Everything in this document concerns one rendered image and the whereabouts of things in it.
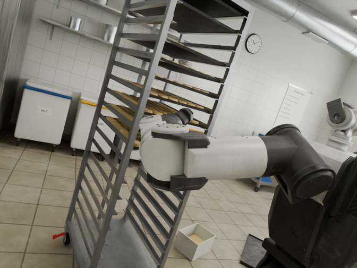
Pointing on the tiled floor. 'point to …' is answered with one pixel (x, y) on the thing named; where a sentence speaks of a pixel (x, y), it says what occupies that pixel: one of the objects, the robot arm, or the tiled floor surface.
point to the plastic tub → (194, 241)
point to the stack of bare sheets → (252, 252)
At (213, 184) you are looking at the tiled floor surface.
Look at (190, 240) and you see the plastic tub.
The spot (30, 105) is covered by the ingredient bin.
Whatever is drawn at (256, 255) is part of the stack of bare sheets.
